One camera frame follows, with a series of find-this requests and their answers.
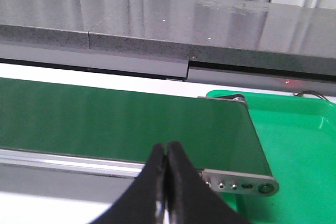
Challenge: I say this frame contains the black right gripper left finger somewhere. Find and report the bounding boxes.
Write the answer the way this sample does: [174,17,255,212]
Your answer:
[92,144,166,223]

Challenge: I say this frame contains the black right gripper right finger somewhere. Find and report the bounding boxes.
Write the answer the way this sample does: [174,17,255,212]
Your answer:
[166,142,249,223]

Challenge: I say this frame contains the green conveyor belt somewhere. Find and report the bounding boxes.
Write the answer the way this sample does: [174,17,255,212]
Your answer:
[1,78,271,176]

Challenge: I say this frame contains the green plastic tray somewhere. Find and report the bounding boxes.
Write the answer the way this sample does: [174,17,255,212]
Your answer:
[222,92,335,223]

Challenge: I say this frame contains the grey stone counter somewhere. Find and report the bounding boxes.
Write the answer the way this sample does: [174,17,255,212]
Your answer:
[0,0,336,92]

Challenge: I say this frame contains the aluminium conveyor frame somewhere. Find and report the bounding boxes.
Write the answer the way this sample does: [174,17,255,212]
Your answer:
[0,93,280,205]

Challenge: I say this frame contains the thin dark cable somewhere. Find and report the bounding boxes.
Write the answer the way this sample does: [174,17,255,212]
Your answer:
[292,90,334,101]

